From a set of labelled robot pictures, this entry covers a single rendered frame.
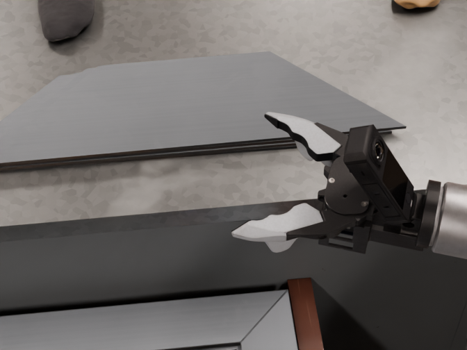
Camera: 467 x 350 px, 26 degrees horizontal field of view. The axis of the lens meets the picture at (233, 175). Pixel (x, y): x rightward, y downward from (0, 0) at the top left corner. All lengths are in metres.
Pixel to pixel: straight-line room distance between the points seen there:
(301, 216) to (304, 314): 0.68
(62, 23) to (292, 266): 0.57
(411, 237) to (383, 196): 0.09
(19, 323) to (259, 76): 0.57
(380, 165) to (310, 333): 0.73
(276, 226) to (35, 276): 0.72
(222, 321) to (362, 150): 0.75
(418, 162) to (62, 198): 0.56
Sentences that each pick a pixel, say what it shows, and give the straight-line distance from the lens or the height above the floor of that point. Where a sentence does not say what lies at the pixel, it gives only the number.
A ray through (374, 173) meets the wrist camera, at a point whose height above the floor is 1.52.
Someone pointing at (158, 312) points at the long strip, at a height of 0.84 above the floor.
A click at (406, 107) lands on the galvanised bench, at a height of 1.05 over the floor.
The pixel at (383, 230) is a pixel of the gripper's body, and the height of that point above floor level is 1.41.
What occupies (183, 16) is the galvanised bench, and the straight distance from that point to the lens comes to 1.82.
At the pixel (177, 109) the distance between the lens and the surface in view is 1.63.
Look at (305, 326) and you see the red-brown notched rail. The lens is 1.69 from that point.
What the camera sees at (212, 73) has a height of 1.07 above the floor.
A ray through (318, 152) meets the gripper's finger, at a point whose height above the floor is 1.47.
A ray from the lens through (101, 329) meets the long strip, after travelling 1.67.
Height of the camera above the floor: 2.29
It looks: 52 degrees down
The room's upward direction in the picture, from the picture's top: straight up
